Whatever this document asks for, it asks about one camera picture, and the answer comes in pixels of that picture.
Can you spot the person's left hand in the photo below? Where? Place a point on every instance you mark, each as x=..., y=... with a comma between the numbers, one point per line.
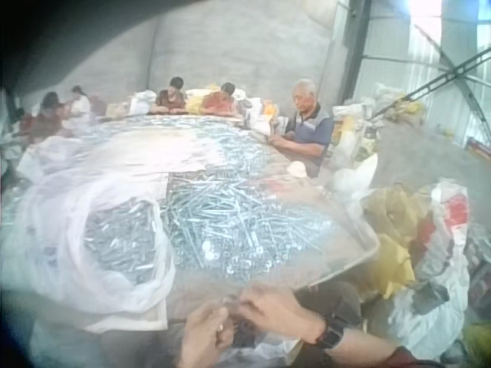
x=203, y=333

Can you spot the person's right hand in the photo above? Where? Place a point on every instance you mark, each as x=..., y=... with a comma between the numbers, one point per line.
x=284, y=312

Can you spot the person's right fingers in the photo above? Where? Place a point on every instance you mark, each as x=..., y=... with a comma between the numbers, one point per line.
x=253, y=304

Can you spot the person's left fingers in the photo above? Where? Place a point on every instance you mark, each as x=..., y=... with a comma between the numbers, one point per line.
x=224, y=314

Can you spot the crumpled clear plastic bag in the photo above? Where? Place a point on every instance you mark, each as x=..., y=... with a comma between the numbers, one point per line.
x=274, y=350

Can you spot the person's legs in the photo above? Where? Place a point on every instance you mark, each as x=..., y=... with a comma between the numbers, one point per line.
x=337, y=301

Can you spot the black wrist band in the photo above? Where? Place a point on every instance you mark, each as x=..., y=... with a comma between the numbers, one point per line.
x=334, y=331

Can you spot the pile of loose metal screws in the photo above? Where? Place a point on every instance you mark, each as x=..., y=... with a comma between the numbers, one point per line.
x=226, y=214

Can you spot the clear bag of screws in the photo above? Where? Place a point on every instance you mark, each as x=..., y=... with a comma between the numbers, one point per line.
x=107, y=237

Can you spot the white round cup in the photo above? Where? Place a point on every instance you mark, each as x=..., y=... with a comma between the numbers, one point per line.
x=297, y=168

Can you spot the yellow plastic bag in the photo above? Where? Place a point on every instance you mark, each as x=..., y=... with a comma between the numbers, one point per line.
x=391, y=249

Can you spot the small white plastic bag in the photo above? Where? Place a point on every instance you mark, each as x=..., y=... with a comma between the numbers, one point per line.
x=354, y=178

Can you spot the white plastic sheet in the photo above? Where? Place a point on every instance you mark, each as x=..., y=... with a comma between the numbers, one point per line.
x=126, y=153

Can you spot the white sack with red print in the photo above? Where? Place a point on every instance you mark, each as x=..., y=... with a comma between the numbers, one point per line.
x=441, y=260

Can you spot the heap of sacks and bags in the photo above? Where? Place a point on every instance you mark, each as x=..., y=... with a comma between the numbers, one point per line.
x=399, y=130

